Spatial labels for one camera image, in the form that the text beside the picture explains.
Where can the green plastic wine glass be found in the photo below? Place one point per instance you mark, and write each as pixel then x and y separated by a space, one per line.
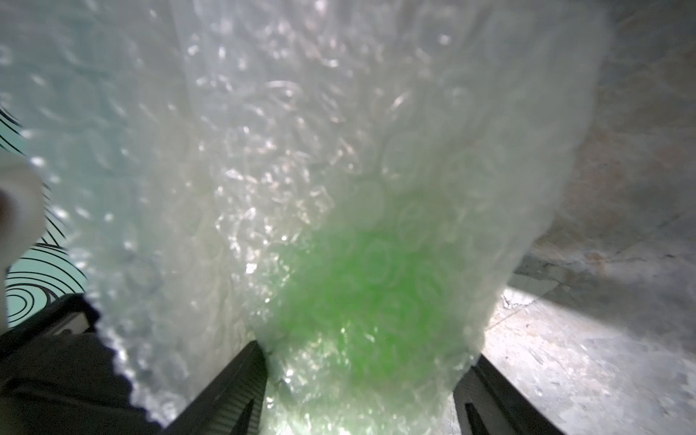
pixel 367 331

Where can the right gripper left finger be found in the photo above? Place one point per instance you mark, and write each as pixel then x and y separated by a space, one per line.
pixel 232 404

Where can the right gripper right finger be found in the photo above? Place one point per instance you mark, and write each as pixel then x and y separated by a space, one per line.
pixel 487 403

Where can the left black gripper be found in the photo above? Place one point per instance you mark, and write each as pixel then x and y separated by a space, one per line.
pixel 57 377

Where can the clear bubble wrap sheet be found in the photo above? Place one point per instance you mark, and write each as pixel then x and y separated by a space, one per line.
pixel 183 142

